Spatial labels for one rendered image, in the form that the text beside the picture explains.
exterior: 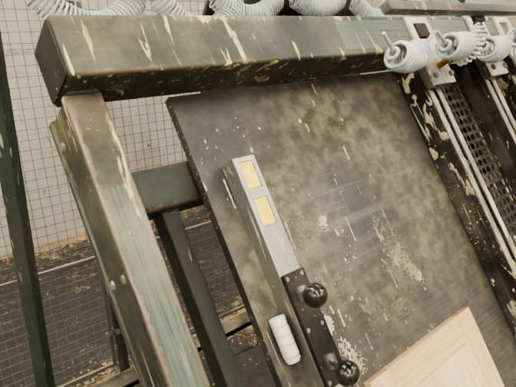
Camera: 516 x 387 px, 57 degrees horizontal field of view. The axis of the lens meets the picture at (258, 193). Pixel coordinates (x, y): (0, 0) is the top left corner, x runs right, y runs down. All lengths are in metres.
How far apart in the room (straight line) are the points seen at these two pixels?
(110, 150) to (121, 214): 0.10
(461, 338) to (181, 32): 0.86
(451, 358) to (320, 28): 0.75
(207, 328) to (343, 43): 0.65
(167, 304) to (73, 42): 0.39
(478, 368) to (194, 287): 0.68
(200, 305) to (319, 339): 0.21
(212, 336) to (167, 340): 0.16
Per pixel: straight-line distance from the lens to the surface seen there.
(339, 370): 0.74
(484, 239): 1.32
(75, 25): 0.77
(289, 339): 0.83
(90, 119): 0.75
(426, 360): 1.08
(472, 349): 1.21
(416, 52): 1.06
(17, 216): 1.40
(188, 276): 0.84
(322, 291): 0.72
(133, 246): 0.70
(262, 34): 0.94
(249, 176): 0.84
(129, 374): 1.93
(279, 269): 0.82
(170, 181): 0.85
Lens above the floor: 1.90
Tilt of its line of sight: 17 degrees down
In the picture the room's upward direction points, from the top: 3 degrees counter-clockwise
